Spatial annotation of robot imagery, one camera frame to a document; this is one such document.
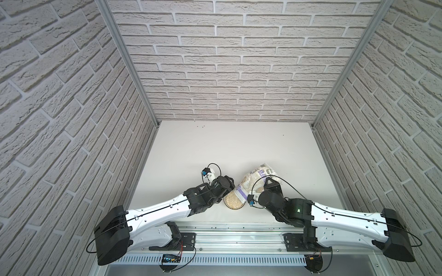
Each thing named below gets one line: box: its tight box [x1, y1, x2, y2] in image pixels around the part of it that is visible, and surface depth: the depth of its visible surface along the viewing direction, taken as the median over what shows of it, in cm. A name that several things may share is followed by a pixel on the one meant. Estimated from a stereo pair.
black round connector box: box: [304, 254, 323, 274], surface depth 72 cm
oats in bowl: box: [224, 190, 245, 210], surface depth 83 cm
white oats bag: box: [234, 163, 282, 203], surface depth 77 cm
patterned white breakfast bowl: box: [222, 190, 247, 210], surface depth 83 cm
